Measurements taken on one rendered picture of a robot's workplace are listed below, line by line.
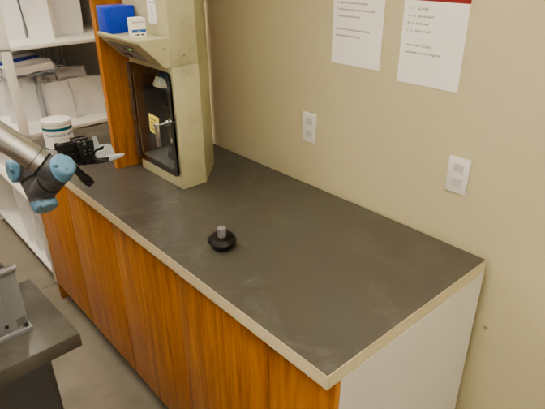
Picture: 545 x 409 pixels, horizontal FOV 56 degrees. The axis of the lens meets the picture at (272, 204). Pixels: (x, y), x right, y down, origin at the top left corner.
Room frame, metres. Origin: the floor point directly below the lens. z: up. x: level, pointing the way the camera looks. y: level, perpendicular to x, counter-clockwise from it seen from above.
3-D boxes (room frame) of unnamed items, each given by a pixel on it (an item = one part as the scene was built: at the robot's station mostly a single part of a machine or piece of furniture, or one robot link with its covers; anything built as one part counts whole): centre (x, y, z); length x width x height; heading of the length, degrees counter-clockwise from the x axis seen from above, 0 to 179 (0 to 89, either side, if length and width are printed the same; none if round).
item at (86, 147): (1.60, 0.66, 1.17); 0.12 x 0.08 x 0.09; 132
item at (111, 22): (1.95, 0.56, 1.56); 0.10 x 0.10 x 0.09; 42
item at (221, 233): (1.38, 0.16, 0.97); 0.09 x 0.09 x 0.07
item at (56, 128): (2.26, 0.99, 1.02); 0.13 x 0.13 x 0.15
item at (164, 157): (1.91, 0.46, 1.19); 0.30 x 0.01 x 0.40; 41
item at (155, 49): (1.88, 0.50, 1.46); 0.32 x 0.11 x 0.10; 42
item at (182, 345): (1.83, 0.29, 0.45); 2.05 x 0.67 x 0.90; 42
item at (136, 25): (1.84, 0.46, 1.54); 0.05 x 0.05 x 0.06; 27
